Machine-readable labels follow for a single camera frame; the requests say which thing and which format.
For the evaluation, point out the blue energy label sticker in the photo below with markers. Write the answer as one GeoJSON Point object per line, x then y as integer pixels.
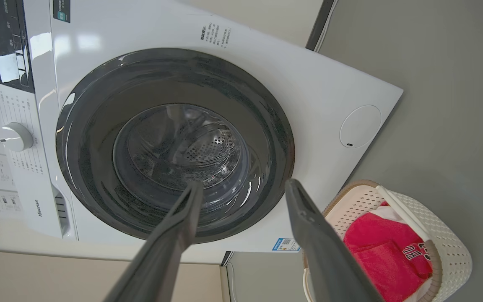
{"type": "Point", "coordinates": [285, 244]}

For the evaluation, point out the dark teal washer sticker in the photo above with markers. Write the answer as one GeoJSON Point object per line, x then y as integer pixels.
{"type": "Point", "coordinates": [61, 10]}

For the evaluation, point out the white washer control knob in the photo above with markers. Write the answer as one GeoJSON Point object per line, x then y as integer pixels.
{"type": "Point", "coordinates": [16, 137]}

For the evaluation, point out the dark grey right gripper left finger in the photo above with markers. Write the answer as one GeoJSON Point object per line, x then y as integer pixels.
{"type": "Point", "coordinates": [162, 251]}

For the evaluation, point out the cream perforated laundry basket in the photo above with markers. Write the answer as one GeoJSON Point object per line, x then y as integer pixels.
{"type": "Point", "coordinates": [447, 247]}

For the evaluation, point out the round white filter cover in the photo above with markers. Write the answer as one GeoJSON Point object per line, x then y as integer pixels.
{"type": "Point", "coordinates": [361, 126]}

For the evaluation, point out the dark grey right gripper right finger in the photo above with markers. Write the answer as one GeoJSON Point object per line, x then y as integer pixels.
{"type": "Point", "coordinates": [325, 256]}

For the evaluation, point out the white front-load washing machine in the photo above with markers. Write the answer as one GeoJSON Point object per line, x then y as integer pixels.
{"type": "Point", "coordinates": [317, 84]}

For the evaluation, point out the round dark glass washer door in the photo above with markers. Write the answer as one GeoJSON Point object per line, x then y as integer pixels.
{"type": "Point", "coordinates": [99, 126]}

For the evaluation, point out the black washer display panel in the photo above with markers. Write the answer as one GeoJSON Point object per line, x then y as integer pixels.
{"type": "Point", "coordinates": [2, 37]}

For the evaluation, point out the red and white jersey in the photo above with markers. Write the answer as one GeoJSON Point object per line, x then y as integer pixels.
{"type": "Point", "coordinates": [380, 251]}

